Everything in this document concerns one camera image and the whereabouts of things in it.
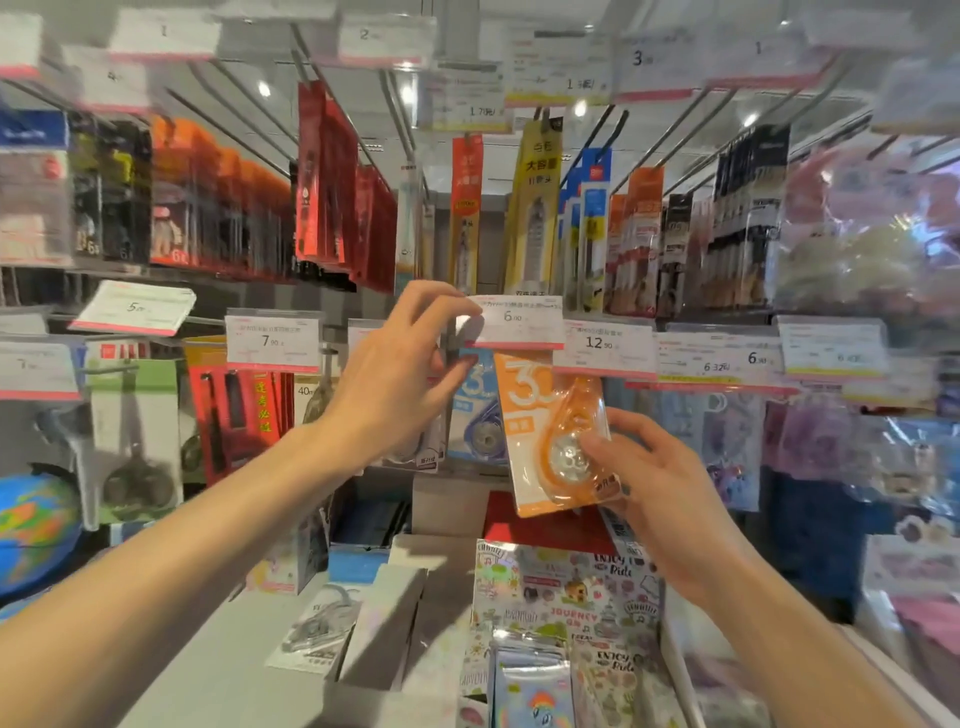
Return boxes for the person's left hand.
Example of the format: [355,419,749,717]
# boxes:
[318,280,486,475]

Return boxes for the person's right hand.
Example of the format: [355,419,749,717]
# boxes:
[580,407,760,610]

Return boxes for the orange correction tape packet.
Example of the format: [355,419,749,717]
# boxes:
[492,350,625,519]

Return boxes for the white price tag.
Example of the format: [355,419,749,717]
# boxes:
[463,294,566,353]

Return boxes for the person's left forearm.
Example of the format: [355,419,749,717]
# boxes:
[0,421,360,728]

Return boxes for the person's right forearm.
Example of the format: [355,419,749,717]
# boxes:
[678,541,935,728]

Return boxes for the blue correction tape packet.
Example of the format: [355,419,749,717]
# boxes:
[447,348,512,468]

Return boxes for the white correction tape packet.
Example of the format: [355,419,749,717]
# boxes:
[381,431,449,475]

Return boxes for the red box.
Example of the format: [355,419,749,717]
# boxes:
[483,490,618,558]

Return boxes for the lilac hanging packets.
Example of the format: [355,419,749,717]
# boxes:
[658,388,768,514]

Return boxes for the pale teal packet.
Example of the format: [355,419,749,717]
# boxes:
[394,163,423,295]

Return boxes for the sticker display box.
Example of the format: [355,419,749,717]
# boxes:
[459,538,667,728]

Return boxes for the orange utility knife packet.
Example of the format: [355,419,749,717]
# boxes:
[447,134,486,298]

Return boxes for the blue box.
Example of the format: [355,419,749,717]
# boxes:
[328,498,411,585]

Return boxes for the row of shelf price labels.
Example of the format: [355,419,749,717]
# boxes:
[0,6,960,138]
[0,279,940,411]

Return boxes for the yellow utility knife packet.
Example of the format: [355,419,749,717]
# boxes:
[501,118,564,298]

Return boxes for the row of blue knife packets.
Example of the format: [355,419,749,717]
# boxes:
[558,147,613,314]

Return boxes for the black hanging packets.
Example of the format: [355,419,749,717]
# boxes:
[657,192,696,318]

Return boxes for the row of orange white packets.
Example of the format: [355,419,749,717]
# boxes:
[604,165,666,318]

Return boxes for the red hanging packet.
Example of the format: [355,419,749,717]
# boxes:
[183,336,295,487]

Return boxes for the dark blue pouch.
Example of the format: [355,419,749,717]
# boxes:
[763,471,895,625]

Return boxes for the row of red packets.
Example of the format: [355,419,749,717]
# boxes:
[294,80,397,295]

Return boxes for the white pink cartoon packet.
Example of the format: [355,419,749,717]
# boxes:
[246,508,332,596]

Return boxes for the white cardboard box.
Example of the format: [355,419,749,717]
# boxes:
[336,562,429,693]

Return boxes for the row of black pen packets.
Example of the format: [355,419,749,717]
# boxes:
[703,123,793,310]

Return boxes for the grey correction tape packet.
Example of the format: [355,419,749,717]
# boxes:
[264,583,363,678]

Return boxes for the green scissors packet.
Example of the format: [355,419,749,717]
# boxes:
[81,339,186,528]

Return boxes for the pink packets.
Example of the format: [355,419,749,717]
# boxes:
[853,516,960,702]

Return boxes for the clear bags of pastel goods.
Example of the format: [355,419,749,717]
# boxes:
[774,141,960,319]

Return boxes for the globe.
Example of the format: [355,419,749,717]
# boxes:
[0,471,84,601]

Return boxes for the blue and white packets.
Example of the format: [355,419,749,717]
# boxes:
[0,111,74,269]

